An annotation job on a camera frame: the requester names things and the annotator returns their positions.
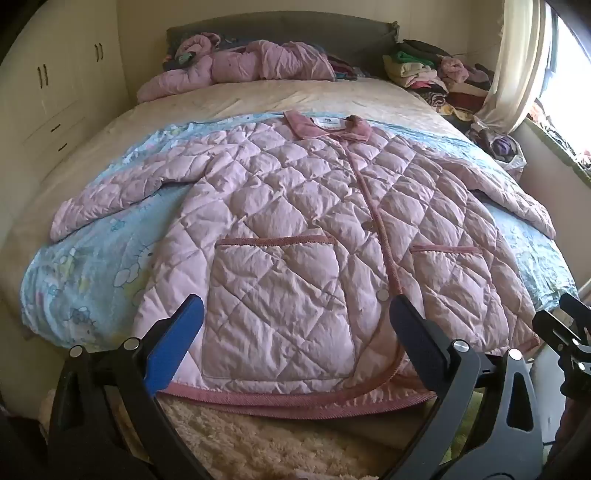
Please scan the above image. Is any pile of pink jackets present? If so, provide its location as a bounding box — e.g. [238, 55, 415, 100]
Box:
[136, 32, 335, 103]

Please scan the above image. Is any grey padded headboard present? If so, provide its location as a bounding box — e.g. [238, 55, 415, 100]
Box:
[165, 16, 400, 79]

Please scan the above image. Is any pink quilted jacket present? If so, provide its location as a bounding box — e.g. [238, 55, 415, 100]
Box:
[50, 110, 557, 409]

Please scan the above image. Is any bed with beige sheet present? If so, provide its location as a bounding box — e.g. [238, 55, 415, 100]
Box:
[0, 76, 580, 352]

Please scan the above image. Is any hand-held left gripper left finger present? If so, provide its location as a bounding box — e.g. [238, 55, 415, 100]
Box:
[46, 294, 213, 480]

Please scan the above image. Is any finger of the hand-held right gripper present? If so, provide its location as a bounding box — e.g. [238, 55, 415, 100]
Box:
[560, 292, 591, 330]
[533, 310, 591, 398]

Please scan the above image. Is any window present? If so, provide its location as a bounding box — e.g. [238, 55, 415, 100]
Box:
[536, 4, 591, 169]

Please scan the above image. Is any stack of folded clothes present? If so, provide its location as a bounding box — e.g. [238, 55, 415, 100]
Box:
[383, 39, 497, 123]

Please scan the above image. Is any cream wardrobe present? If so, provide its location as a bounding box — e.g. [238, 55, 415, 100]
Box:
[0, 0, 132, 185]

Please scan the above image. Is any plastic bag of clothes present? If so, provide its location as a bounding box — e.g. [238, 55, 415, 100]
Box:
[468, 117, 527, 174]

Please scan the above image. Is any blue cartoon printed blanket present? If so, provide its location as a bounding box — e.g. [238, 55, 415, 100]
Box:
[21, 113, 580, 349]

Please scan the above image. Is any beige fluffy rug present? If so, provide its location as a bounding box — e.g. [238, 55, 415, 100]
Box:
[111, 394, 481, 480]

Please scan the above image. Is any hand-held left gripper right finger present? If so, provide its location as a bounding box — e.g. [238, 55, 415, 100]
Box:
[389, 294, 548, 480]

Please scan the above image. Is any cream curtain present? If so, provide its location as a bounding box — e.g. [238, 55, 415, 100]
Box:
[468, 0, 555, 137]

